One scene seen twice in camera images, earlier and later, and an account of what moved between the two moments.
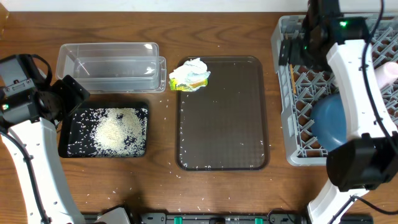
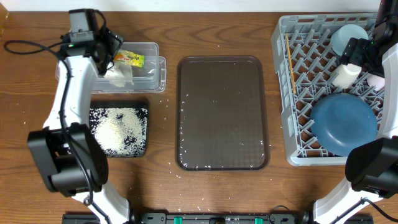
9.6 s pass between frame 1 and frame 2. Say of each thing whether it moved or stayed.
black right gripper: moved
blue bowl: stayed
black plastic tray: stayed
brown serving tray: stayed
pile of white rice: stayed
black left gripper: moved
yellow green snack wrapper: moved
